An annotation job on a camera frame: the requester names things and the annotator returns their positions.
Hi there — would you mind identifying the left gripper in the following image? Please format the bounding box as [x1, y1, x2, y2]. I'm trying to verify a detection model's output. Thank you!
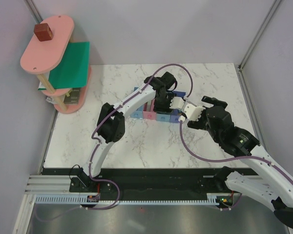
[153, 94, 177, 115]

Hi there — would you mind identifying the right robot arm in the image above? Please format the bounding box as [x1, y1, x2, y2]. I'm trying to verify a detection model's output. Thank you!
[180, 96, 293, 229]

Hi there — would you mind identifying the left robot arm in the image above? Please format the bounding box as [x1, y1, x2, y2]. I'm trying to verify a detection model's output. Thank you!
[80, 72, 177, 192]

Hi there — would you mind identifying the light blue bin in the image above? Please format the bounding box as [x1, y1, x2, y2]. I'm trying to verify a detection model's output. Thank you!
[131, 87, 145, 120]
[156, 113, 170, 122]

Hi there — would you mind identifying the purple plastic bin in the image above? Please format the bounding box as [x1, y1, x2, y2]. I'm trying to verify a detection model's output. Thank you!
[169, 91, 186, 123]

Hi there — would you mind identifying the pink plastic bin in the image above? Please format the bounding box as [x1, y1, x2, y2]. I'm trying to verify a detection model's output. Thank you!
[142, 100, 157, 120]

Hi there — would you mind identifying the light blue bin leftmost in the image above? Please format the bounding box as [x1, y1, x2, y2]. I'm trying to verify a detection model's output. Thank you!
[131, 87, 145, 120]

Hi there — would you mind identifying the black Canon setup booklet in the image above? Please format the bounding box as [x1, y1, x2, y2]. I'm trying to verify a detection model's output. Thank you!
[63, 88, 81, 104]

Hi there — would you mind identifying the green folder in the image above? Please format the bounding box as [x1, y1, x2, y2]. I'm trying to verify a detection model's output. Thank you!
[43, 42, 90, 90]

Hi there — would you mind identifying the brown wooden block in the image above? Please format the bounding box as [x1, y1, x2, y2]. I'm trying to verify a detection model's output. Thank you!
[34, 23, 53, 41]

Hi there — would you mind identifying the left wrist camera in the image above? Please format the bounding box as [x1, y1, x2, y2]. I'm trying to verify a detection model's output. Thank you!
[170, 97, 185, 110]

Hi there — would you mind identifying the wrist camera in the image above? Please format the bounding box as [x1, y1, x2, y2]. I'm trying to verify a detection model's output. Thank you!
[170, 97, 185, 110]
[179, 102, 205, 121]

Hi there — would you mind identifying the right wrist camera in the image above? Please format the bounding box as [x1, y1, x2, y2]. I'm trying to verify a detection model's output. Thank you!
[179, 102, 205, 121]

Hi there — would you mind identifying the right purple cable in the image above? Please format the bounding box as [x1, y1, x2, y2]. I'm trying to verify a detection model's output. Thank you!
[179, 117, 293, 212]

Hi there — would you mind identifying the purple cable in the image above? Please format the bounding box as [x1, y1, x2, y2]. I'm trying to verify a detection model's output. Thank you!
[35, 63, 194, 222]
[179, 117, 293, 212]

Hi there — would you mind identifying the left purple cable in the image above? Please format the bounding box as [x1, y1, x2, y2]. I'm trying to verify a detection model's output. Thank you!
[35, 63, 194, 222]

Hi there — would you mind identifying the white cable duct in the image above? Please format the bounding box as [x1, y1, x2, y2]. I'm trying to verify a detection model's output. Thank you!
[35, 194, 219, 206]

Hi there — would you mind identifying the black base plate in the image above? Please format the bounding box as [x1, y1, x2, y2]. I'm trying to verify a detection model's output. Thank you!
[41, 167, 275, 200]

